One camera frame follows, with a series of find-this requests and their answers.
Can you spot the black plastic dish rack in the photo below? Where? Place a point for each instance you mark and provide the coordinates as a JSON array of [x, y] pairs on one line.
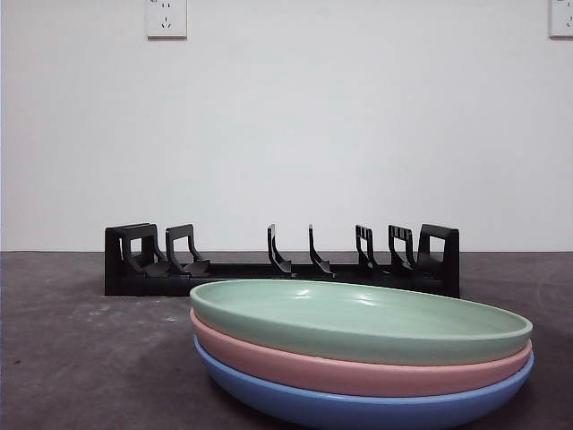
[[134, 286]]

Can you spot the white wall socket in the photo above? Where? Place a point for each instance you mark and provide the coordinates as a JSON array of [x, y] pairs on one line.
[[166, 20], [561, 18]]

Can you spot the pink round plate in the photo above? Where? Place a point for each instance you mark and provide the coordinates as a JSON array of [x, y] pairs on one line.
[[313, 374]]

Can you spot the green round plate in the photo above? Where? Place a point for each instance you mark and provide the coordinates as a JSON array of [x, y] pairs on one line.
[[358, 322]]

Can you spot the blue round plate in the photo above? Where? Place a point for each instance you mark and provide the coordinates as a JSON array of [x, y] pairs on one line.
[[313, 412]]

